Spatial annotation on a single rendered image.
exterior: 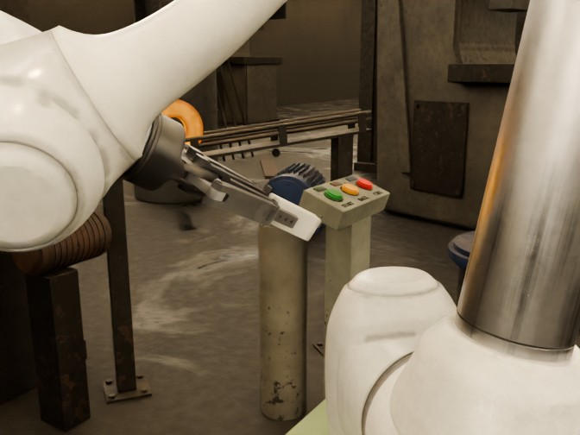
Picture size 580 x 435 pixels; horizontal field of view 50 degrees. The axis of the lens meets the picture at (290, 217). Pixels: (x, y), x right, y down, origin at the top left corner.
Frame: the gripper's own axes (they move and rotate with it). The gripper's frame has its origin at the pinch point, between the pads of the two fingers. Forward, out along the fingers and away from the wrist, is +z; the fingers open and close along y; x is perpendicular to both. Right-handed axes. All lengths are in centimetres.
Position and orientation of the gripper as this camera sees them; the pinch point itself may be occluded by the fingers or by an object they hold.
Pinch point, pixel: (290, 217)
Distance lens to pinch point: 71.6
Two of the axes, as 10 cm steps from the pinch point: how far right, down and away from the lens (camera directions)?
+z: 7.6, 3.6, 5.5
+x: -5.2, 8.4, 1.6
